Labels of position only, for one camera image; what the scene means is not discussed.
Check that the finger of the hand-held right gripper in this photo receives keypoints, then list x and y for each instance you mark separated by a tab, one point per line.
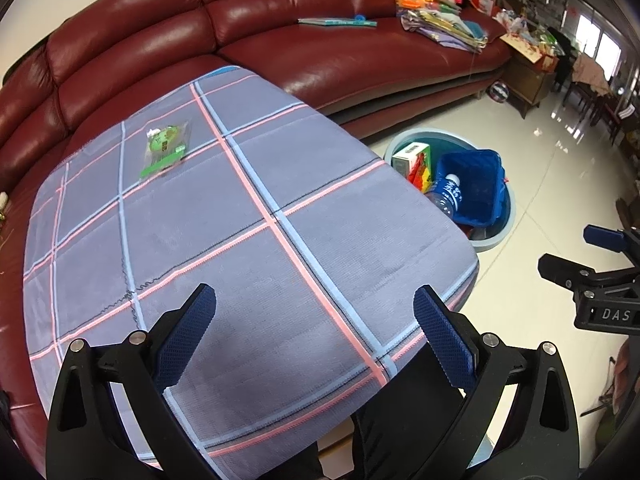
602	236
560	267

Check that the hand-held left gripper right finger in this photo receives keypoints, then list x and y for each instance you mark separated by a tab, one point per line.
445	340

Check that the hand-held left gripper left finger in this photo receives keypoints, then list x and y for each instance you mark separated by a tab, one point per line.
185	340

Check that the teal trash bin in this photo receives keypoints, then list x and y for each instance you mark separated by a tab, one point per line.
487	242

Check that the blue plastic tray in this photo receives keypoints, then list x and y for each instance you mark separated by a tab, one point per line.
475	185

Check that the clear plastic bottle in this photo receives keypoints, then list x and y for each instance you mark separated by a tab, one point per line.
445	195

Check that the green white cookie box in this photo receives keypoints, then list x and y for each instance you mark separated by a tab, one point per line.
407	157

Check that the blue plaid tablecloth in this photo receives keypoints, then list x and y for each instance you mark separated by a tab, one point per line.
250	270

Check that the dark wooden chair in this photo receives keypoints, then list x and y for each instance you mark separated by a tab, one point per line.
585	105

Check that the beige draped cloth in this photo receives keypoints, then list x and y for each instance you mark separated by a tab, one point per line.
592	72

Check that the wooden side table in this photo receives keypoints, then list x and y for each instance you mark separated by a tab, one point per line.
525	80

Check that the small ball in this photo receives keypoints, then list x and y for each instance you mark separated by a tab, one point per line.
498	91

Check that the bright window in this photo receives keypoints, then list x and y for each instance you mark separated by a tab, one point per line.
600	45

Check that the green clear snack packet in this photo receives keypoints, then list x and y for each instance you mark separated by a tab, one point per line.
162	147

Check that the pile of small packages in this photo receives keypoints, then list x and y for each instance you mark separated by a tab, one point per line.
530	40

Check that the pile of colourful toys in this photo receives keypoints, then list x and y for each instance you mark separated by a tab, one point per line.
440	20

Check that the red leather sofa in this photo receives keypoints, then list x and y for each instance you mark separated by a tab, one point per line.
150	35

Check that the flat blue book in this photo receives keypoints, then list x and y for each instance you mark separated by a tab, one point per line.
335	21

